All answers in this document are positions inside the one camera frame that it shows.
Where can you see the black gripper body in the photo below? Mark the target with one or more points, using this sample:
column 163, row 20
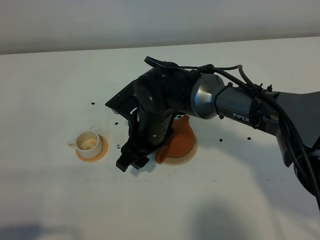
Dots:
column 148, row 131

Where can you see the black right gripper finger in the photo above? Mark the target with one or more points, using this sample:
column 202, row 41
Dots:
column 125, row 159
column 139, row 161

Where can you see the brown clay teapot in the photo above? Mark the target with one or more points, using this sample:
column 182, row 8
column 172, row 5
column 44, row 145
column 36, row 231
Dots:
column 181, row 129

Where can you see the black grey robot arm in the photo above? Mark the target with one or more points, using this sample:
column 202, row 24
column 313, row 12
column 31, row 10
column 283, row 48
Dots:
column 294, row 119

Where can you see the beige round teapot trivet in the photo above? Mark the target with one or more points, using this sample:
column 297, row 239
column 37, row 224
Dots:
column 177, row 152

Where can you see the orange coaster near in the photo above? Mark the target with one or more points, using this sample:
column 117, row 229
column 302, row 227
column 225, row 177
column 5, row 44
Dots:
column 99, row 156

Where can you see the white teacup near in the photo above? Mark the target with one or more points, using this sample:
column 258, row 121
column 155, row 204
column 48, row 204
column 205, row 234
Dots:
column 88, row 144

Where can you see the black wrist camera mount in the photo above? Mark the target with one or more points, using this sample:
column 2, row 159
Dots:
column 125, row 103

